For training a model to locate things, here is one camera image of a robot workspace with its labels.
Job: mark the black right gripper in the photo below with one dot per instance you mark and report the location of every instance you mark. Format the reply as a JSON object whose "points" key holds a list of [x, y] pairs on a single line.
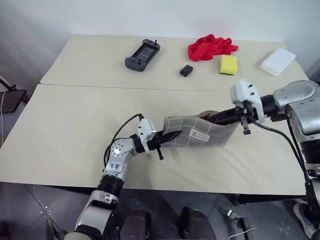
{"points": [[246, 112]]}

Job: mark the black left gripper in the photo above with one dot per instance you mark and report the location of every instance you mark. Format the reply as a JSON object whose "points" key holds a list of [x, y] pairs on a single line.
{"points": [[156, 144]]}

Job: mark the grey plaid pouch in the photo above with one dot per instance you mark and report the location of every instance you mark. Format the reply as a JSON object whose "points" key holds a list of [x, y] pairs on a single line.
{"points": [[200, 132]]}

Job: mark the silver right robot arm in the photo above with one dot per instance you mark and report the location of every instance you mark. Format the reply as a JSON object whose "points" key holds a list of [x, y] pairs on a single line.
{"points": [[300, 92]]}

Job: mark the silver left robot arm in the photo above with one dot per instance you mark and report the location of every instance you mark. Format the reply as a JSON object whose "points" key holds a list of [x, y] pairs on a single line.
{"points": [[117, 150]]}

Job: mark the yellow sponge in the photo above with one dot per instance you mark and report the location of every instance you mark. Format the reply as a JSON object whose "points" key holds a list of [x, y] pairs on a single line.
{"points": [[228, 64]]}

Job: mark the small black charger block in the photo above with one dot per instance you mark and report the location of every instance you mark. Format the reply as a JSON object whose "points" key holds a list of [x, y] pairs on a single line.
{"points": [[186, 71]]}

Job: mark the red fabric ribbon bundle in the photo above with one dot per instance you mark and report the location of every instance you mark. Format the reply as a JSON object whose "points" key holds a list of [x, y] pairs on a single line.
{"points": [[207, 48]]}

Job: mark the white plastic lidded box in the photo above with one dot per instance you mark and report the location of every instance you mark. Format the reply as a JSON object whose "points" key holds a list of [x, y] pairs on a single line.
{"points": [[276, 61]]}

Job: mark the grey handheld game controller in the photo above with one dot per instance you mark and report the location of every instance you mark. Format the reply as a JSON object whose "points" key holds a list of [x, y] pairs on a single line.
{"points": [[142, 55]]}

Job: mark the dark rounded shape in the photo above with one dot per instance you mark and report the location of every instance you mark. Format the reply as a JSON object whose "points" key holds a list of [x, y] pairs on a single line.
{"points": [[197, 225], [135, 225]]}

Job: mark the small white green clip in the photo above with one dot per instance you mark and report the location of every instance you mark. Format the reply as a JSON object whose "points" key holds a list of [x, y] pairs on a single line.
{"points": [[231, 214]]}

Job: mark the grey white sneaker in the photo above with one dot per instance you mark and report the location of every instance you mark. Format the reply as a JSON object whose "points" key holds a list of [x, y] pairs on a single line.
{"points": [[303, 220]]}

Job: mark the black mesh stand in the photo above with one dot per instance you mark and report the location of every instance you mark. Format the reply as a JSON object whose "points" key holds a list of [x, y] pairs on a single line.
{"points": [[12, 100]]}

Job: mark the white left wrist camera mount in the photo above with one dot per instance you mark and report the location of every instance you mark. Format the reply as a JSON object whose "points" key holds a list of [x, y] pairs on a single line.
{"points": [[146, 128]]}

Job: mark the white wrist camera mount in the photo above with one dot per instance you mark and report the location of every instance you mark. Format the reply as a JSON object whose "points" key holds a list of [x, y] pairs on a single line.
{"points": [[243, 92], [146, 128]]}

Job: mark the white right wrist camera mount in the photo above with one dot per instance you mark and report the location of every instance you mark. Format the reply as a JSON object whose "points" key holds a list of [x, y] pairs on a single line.
{"points": [[243, 92]]}

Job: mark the black metal bracket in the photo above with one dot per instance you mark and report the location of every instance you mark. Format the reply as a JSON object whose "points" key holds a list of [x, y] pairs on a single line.
{"points": [[243, 226]]}

